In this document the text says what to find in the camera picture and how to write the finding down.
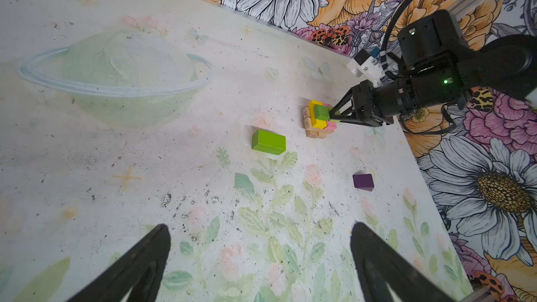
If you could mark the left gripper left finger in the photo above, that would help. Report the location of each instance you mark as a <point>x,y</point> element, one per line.
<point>137,275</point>

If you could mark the natural wood plank block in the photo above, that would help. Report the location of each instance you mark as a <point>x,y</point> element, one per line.
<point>317,133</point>
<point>307,118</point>

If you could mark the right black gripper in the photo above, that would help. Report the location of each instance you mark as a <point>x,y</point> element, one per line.
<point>366,105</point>

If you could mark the yellow block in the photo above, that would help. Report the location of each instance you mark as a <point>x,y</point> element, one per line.
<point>316,123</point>

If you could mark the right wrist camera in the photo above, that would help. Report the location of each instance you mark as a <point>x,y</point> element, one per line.
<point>366,66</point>

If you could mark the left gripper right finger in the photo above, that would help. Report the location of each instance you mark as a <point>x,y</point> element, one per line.
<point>383,273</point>

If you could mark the large green block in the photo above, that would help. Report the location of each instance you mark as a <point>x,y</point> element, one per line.
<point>269,142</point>

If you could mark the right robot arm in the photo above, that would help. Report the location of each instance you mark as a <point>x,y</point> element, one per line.
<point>441,68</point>

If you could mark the light green small cube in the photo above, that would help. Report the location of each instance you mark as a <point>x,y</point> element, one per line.
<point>321,113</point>

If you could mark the pink block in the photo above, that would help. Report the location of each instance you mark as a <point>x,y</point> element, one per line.
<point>331,126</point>

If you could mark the purple house-shaped block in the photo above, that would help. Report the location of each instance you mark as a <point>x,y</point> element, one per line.
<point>363,182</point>

